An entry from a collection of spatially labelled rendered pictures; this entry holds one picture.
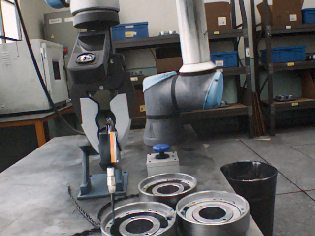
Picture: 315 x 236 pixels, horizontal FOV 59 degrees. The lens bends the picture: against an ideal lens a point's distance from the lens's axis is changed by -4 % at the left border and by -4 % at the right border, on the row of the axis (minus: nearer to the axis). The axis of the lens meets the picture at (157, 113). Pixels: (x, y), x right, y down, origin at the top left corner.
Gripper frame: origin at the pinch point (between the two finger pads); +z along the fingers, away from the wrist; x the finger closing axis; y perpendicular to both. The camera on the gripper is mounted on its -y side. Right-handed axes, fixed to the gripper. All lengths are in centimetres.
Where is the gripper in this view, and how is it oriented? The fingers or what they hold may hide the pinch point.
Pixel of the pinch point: (109, 145)
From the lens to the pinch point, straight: 45.4
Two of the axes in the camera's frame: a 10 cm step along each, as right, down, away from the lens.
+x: -9.9, 1.0, -0.5
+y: -0.6, -1.4, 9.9
